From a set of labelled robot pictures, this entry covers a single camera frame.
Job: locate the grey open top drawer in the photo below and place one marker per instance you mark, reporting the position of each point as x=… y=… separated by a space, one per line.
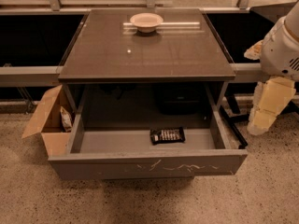
x=125 y=153

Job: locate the brown cardboard box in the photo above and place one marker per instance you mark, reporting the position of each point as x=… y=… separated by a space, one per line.
x=47 y=121

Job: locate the grey cabinet counter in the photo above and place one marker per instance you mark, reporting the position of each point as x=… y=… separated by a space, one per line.
x=172 y=76

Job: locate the grey railing beam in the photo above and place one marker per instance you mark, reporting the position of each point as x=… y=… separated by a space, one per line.
x=29 y=76

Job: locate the crumpled packet in box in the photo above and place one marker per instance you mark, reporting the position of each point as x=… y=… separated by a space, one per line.
x=66 y=119

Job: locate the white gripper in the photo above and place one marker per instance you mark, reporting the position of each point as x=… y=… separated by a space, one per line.
x=277 y=54

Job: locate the black rxbar chocolate wrapper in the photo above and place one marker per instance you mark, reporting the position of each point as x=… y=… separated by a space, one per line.
x=167 y=136

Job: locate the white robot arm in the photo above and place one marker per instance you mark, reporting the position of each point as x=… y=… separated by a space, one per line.
x=278 y=53

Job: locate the white bowl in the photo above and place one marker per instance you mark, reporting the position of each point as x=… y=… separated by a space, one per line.
x=146 y=22

